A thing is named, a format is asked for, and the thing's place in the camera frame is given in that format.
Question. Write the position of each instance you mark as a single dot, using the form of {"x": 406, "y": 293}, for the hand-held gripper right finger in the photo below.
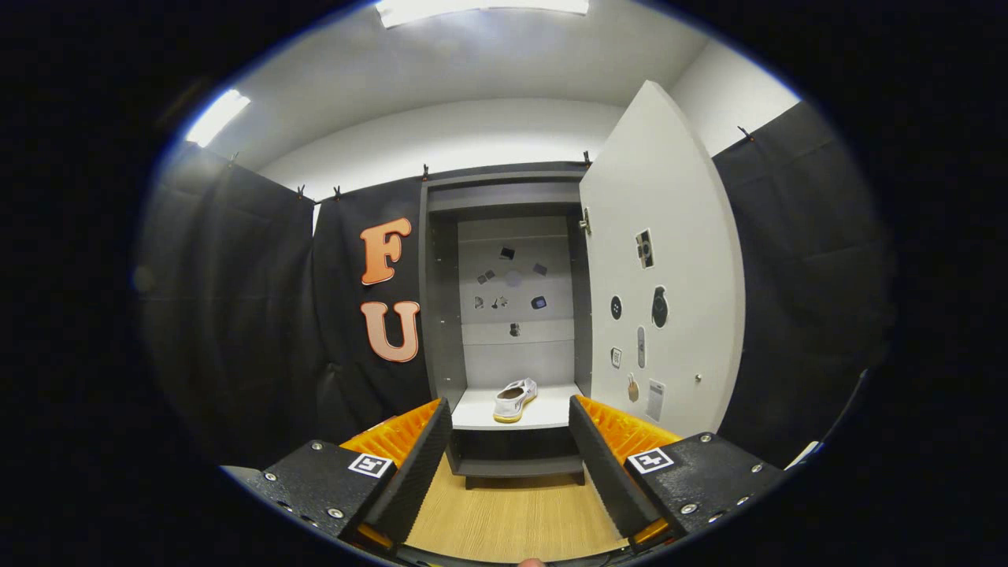
{"x": 602, "y": 465}

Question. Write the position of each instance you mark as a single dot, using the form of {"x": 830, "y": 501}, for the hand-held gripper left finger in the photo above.
{"x": 417, "y": 465}

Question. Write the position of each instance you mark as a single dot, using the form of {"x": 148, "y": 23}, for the white canvas shoe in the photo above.
{"x": 513, "y": 398}

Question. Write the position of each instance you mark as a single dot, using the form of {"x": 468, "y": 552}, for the dark grey shoe cabinet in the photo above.
{"x": 442, "y": 315}

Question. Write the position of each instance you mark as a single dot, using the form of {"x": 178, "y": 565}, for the beige shoe cabinet door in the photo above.
{"x": 685, "y": 236}

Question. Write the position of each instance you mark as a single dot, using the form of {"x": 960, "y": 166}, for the metal door hinge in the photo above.
{"x": 586, "y": 222}

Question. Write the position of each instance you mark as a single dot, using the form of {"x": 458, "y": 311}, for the black backdrop cloth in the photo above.
{"x": 803, "y": 299}

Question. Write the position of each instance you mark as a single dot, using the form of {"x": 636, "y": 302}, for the short ceiling light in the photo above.
{"x": 216, "y": 118}

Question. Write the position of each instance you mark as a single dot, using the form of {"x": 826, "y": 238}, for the long ceiling light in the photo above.
{"x": 472, "y": 9}

